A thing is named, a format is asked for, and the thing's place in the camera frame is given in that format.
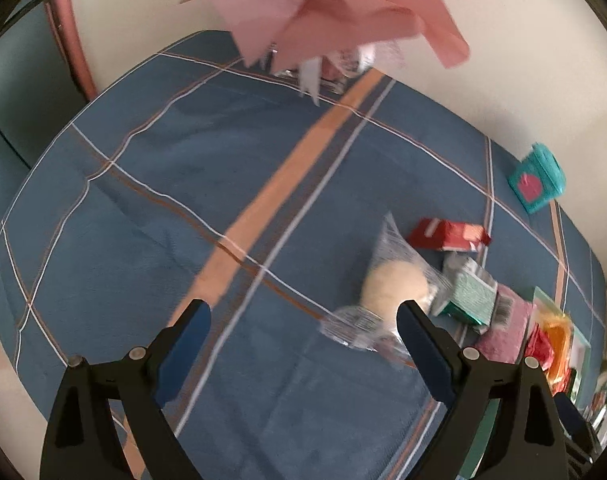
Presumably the pink paper flower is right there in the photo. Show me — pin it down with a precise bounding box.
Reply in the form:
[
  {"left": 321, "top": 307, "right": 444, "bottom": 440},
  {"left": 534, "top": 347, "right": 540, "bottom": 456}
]
[{"left": 172, "top": 0, "right": 479, "bottom": 68}]

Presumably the yellow transparent snack packet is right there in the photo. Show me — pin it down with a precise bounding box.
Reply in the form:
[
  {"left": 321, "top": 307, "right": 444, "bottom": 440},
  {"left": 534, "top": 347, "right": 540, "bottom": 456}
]
[{"left": 538, "top": 310, "right": 574, "bottom": 391}]

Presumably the red and white snack packet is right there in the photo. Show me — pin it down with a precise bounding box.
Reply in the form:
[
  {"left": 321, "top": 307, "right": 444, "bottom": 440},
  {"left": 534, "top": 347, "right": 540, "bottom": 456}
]
[{"left": 409, "top": 217, "right": 491, "bottom": 252}]

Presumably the teal cabinet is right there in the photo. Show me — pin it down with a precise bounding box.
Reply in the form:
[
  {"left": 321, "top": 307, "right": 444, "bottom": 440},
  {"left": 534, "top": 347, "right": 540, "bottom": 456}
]
[{"left": 0, "top": 5, "right": 91, "bottom": 171}]

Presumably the teal toy box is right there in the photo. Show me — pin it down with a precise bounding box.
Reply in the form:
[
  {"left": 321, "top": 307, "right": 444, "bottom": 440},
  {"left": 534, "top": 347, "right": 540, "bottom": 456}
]
[{"left": 507, "top": 142, "right": 567, "bottom": 215}]

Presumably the pink snack packet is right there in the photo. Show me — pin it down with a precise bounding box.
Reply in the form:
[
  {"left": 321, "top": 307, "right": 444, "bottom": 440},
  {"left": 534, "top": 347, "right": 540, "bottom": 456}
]
[{"left": 471, "top": 284, "right": 534, "bottom": 366}]

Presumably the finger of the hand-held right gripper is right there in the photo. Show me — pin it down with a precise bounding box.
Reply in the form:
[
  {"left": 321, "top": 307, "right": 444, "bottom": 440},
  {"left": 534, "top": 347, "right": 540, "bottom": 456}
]
[{"left": 553, "top": 391, "right": 604, "bottom": 466}]

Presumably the clear packet with white bun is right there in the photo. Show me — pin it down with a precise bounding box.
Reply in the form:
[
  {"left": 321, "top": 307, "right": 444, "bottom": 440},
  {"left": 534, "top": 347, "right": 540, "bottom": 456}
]
[{"left": 317, "top": 212, "right": 457, "bottom": 368}]

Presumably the red foil snack packet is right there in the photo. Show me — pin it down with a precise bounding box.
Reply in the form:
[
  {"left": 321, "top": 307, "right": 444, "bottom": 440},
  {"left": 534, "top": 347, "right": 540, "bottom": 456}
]
[{"left": 526, "top": 325, "right": 557, "bottom": 371}]

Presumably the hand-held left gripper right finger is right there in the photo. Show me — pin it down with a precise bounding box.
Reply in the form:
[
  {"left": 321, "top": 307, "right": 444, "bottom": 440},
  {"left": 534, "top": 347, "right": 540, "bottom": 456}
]
[{"left": 396, "top": 299, "right": 569, "bottom": 480}]

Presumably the pink chair frame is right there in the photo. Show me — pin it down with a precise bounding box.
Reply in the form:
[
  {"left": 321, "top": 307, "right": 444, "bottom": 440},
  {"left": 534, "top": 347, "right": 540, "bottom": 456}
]
[{"left": 46, "top": 0, "right": 99, "bottom": 103}]

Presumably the green foil snack packet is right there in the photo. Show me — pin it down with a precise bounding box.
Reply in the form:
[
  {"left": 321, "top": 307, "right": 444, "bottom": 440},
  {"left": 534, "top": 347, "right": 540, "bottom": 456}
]
[{"left": 431, "top": 252, "right": 499, "bottom": 328}]

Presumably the blue plaid tablecloth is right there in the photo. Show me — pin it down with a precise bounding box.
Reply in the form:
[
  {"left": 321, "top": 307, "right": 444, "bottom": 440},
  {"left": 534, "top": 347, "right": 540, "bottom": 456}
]
[{"left": 0, "top": 30, "right": 607, "bottom": 480}]

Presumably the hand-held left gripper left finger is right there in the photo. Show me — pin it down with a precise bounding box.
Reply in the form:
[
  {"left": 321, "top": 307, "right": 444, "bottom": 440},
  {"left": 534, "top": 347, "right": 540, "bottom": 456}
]
[{"left": 39, "top": 299, "right": 212, "bottom": 480}]

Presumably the white tray with teal rim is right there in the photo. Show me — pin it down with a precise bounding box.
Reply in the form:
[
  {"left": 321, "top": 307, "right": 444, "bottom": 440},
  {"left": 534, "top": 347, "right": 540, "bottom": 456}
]
[{"left": 531, "top": 286, "right": 593, "bottom": 408}]

